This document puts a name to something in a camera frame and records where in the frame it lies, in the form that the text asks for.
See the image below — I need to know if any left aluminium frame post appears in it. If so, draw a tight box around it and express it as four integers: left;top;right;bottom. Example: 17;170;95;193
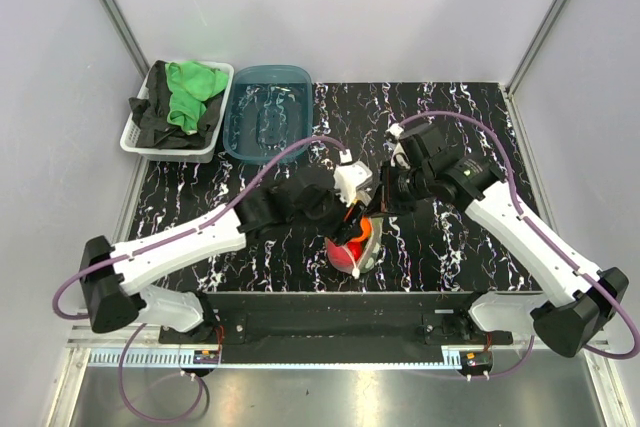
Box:
99;0;150;76

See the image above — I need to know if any orange fake fruit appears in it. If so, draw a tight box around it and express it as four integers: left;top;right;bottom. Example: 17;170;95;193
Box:
352;217;373;243

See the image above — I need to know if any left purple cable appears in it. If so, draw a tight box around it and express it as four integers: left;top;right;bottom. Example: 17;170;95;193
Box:
51;135;351;421

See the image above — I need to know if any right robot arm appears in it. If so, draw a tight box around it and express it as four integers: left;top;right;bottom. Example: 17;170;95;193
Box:
368;124;629;358

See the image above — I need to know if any white plastic basket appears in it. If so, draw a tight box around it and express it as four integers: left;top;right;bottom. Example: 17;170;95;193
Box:
120;60;234;163

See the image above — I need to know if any aluminium frame post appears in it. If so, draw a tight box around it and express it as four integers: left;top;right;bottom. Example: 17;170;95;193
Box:
99;0;150;76
505;0;570;96

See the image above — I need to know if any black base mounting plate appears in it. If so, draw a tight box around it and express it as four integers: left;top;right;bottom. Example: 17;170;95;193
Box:
158;291;515;365

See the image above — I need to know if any blue translucent plastic tub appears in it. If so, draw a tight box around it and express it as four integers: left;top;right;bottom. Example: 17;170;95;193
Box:
223;65;313;165

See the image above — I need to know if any clear polka dot zip bag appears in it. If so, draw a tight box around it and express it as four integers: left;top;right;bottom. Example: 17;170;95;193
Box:
324;190;383;279

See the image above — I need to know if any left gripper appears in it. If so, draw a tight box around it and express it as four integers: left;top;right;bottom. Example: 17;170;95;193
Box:
291;182;367;246

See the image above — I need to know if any slotted cable duct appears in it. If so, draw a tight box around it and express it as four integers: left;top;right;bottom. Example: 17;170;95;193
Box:
88;348;462;370

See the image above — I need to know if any black cloth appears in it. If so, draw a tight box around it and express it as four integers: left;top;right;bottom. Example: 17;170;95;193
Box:
129;60;226;150

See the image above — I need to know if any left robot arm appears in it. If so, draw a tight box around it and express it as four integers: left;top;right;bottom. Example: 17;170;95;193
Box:
79;182;370;343

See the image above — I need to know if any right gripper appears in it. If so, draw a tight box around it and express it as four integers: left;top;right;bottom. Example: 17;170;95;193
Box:
364;159;433;219

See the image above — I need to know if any right aluminium frame post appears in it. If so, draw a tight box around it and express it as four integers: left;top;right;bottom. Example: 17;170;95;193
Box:
505;0;570;96

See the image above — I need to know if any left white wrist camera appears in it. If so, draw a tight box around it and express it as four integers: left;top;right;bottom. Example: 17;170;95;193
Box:
333;161;373;206

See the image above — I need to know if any red fake apple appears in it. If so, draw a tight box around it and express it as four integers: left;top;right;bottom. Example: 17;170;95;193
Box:
326;239;363;273

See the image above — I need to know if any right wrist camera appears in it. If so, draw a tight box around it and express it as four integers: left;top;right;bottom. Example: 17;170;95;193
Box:
385;123;414;170

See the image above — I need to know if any green cloth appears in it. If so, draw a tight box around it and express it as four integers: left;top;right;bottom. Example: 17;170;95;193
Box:
165;61;229;135

